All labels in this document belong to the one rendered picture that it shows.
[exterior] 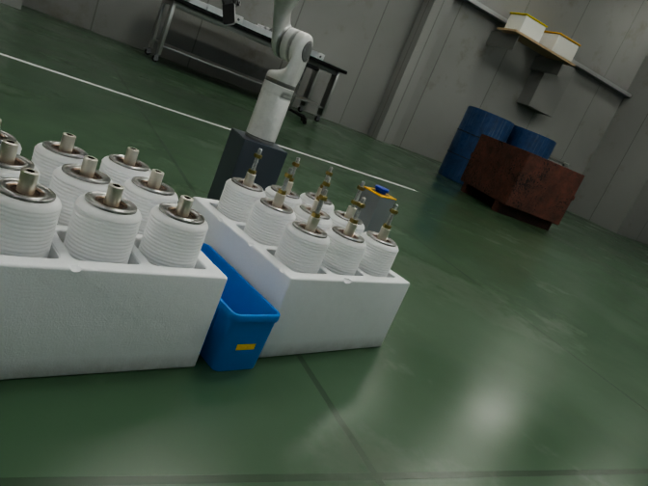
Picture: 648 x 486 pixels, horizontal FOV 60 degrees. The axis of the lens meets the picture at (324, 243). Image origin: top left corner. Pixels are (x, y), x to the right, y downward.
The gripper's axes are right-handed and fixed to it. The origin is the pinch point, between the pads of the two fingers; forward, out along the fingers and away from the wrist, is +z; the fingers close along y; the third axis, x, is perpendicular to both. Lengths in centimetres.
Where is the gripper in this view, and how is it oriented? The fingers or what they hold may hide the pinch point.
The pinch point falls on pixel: (218, 9)
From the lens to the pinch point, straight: 105.8
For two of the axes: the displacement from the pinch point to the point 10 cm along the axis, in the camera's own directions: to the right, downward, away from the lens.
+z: 0.6, 9.9, -1.1
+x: 9.7, -0.8, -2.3
